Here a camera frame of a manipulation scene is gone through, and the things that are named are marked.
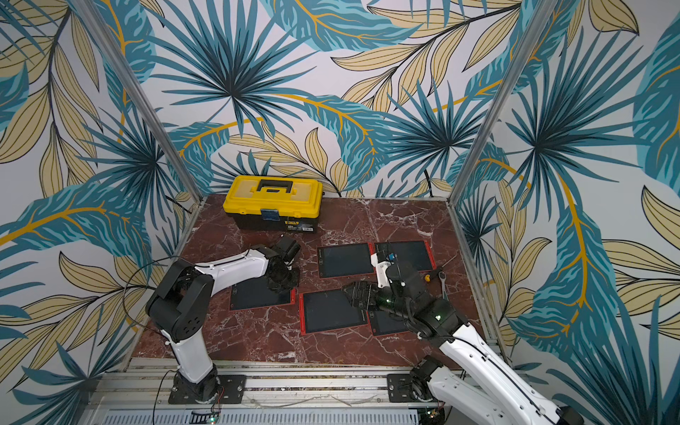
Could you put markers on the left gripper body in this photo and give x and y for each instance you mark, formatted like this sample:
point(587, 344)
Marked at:
point(287, 280)

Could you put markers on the screwdriver with black handle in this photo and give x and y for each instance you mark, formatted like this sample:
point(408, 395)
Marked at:
point(432, 274)

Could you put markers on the ratchet wrench green handle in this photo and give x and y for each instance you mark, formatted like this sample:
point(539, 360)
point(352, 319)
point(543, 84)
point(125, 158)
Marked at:
point(442, 276)

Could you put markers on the writing tablet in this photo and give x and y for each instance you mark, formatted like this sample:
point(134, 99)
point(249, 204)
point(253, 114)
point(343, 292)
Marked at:
point(344, 260)
point(328, 310)
point(254, 293)
point(384, 324)
point(416, 253)

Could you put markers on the aluminium frame rail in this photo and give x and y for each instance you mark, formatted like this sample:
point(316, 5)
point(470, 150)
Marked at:
point(274, 394)

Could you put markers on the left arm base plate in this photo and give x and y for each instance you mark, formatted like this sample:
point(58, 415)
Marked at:
point(213, 390)

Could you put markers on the left aluminium corner post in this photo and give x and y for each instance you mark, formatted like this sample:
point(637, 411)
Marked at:
point(94, 23)

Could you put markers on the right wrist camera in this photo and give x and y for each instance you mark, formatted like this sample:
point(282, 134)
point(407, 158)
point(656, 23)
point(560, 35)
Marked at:
point(381, 262)

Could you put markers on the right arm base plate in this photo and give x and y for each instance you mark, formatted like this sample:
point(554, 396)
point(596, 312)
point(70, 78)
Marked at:
point(407, 388)

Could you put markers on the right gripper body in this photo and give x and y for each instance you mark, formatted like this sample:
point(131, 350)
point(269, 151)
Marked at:
point(369, 295)

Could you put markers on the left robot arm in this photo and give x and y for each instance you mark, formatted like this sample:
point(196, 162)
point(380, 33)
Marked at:
point(179, 305)

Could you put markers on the right aluminium corner post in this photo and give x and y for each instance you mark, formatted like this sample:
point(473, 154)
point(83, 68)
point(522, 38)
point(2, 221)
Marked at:
point(515, 67)

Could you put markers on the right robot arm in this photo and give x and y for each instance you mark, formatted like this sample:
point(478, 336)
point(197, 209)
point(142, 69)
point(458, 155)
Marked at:
point(498, 394)

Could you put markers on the yellow black toolbox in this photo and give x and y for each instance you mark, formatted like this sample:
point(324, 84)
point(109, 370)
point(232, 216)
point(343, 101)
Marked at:
point(262, 203)

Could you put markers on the aluminium corner post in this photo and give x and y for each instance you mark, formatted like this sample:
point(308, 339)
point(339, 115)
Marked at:
point(515, 67)
point(94, 23)

